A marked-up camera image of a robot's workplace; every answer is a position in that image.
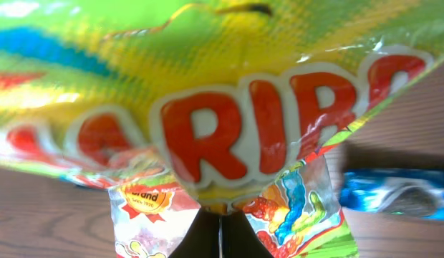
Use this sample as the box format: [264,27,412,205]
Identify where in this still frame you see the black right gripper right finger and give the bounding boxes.
[220,211,273,258]

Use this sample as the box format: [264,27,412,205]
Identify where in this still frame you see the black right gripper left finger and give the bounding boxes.
[169,209,220,258]

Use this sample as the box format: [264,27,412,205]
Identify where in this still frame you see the green Haribo gummy bag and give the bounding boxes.
[0,0,444,257]

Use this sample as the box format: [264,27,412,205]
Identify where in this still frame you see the blue Oreo cookie pack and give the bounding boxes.
[339,168,444,221]

